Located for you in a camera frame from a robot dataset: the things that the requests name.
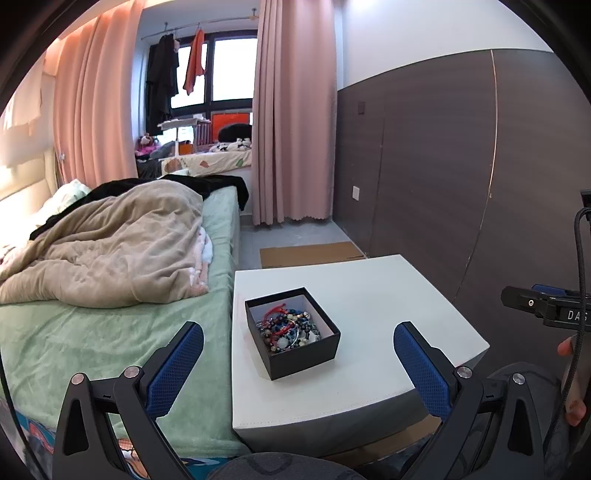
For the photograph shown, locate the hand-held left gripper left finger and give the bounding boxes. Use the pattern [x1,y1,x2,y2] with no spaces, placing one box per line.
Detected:
[54,320,205,480]

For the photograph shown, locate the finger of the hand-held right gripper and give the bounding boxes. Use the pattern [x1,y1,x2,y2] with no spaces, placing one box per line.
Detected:
[501,284,578,320]

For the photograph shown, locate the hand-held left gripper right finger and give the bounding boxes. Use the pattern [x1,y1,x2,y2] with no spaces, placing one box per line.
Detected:
[393,322,555,480]

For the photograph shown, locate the red cord bracelet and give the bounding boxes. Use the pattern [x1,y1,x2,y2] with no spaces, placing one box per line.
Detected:
[262,302,302,325]

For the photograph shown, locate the heap of mixed jewelry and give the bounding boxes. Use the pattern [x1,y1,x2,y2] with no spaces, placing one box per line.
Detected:
[256,302,324,355]

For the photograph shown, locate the black jewelry box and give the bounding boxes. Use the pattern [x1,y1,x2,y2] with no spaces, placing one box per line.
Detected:
[244,287,342,381]

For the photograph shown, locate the person's right hand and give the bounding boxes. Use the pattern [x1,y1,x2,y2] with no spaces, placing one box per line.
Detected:
[557,336,588,426]

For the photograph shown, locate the cardboard piece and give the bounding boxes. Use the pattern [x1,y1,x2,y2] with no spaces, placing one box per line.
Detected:
[322,412,441,463]

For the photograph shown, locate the green sheet bed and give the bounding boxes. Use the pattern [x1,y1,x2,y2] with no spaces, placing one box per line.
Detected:
[0,186,253,462]

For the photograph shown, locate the white square table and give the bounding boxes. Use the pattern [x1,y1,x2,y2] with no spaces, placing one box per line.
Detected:
[231,255,491,455]

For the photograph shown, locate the pink white cloth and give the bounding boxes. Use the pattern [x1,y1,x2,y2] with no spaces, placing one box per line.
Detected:
[188,228,215,297]

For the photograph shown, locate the beige blanket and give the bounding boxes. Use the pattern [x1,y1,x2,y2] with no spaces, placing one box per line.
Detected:
[0,180,206,309]

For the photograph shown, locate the flat cardboard sheet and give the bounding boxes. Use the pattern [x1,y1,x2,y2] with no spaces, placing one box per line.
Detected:
[259,240,369,269]

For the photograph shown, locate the black cloth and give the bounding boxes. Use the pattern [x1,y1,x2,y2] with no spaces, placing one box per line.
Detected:
[30,174,250,241]

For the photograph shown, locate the pale green pillow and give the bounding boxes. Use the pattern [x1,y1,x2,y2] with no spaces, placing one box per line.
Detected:
[45,180,93,219]

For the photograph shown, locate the floral quilt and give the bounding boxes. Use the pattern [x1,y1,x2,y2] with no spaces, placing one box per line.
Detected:
[158,150,254,179]

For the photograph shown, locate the pink plush toy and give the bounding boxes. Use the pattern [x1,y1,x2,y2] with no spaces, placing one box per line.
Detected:
[134,133,163,158]

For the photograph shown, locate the beige padded headboard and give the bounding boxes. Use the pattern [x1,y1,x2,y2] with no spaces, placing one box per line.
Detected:
[0,148,60,238]

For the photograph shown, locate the panda plush toys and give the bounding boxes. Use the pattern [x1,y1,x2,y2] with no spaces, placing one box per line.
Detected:
[209,137,254,153]

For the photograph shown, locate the black cushion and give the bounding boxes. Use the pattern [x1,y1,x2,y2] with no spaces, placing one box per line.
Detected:
[217,123,253,143]

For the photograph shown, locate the small white folding table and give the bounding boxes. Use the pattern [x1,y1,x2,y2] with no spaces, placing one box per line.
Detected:
[156,117,212,158]

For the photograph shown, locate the pink curtain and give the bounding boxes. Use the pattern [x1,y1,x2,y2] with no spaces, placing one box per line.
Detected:
[52,0,149,186]
[251,0,339,228]

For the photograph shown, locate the black hanging garment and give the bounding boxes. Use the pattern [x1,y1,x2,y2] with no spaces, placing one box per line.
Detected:
[146,32,181,134]

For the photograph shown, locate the white hanging cloth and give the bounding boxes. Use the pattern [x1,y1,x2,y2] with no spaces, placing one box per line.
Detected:
[0,69,46,168]

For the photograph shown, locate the orange hanging garment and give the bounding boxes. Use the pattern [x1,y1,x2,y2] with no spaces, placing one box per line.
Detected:
[183,28,208,97]

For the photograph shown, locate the black cable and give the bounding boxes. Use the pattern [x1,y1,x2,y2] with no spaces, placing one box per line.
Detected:
[549,207,591,467]

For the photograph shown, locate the metal clothes rail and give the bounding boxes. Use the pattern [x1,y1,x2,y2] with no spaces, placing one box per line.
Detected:
[140,7,260,43]

